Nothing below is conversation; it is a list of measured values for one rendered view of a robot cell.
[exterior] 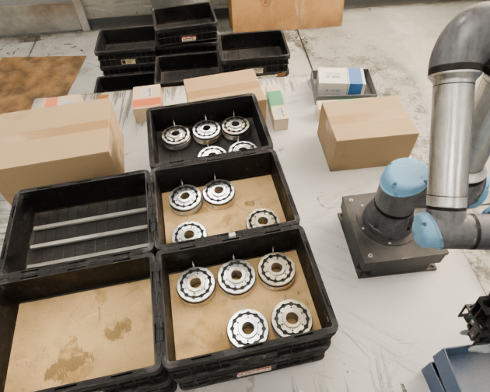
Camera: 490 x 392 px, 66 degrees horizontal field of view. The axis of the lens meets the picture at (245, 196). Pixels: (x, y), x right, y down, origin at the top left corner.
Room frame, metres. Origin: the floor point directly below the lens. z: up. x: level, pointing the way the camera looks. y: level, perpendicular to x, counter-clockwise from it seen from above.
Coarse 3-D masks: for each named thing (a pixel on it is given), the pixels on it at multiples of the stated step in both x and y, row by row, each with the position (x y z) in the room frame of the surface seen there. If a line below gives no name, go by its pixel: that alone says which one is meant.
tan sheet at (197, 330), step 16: (256, 272) 0.49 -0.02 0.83; (176, 288) 0.46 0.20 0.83; (256, 288) 0.45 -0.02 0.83; (288, 288) 0.44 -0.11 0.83; (304, 288) 0.44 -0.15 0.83; (176, 304) 0.41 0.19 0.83; (208, 304) 0.41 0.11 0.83; (224, 304) 0.41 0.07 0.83; (240, 304) 0.40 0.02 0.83; (256, 304) 0.40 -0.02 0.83; (272, 304) 0.40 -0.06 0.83; (176, 320) 0.37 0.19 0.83; (192, 320) 0.37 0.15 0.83; (208, 320) 0.36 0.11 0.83; (224, 320) 0.36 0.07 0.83; (288, 320) 0.35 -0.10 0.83; (176, 336) 0.33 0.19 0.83; (192, 336) 0.33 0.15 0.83; (208, 336) 0.32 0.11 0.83; (224, 336) 0.32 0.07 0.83; (272, 336) 0.32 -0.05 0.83; (176, 352) 0.29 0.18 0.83; (192, 352) 0.29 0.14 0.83; (208, 352) 0.28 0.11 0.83
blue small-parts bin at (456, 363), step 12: (444, 348) 0.26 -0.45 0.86; (456, 348) 0.26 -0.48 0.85; (444, 360) 0.24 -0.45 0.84; (456, 360) 0.25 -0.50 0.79; (468, 360) 0.25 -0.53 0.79; (480, 360) 0.25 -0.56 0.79; (444, 372) 0.22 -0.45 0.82; (456, 372) 0.23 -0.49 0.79; (468, 372) 0.22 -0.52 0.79; (480, 372) 0.22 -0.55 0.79; (444, 384) 0.20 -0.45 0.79; (456, 384) 0.19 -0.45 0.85; (468, 384) 0.20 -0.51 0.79; (480, 384) 0.20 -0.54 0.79
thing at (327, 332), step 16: (224, 240) 0.54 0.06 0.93; (304, 240) 0.53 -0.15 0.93; (160, 256) 0.50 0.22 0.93; (160, 272) 0.45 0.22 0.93; (160, 288) 0.41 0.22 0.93; (320, 288) 0.39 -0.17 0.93; (160, 304) 0.37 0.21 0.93; (160, 320) 0.33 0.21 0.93; (336, 320) 0.31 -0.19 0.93; (160, 336) 0.29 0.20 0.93; (288, 336) 0.28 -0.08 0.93; (304, 336) 0.28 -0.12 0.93; (320, 336) 0.28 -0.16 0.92; (224, 352) 0.25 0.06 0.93; (240, 352) 0.25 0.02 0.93; (256, 352) 0.26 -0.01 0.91; (176, 368) 0.23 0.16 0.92
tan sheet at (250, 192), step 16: (240, 192) 0.78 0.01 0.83; (256, 192) 0.78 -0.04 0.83; (272, 192) 0.78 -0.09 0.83; (208, 208) 0.72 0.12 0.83; (240, 208) 0.72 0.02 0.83; (256, 208) 0.71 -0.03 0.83; (272, 208) 0.71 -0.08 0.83; (176, 224) 0.67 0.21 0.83; (208, 224) 0.66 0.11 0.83; (224, 224) 0.66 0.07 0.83; (240, 224) 0.66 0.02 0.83
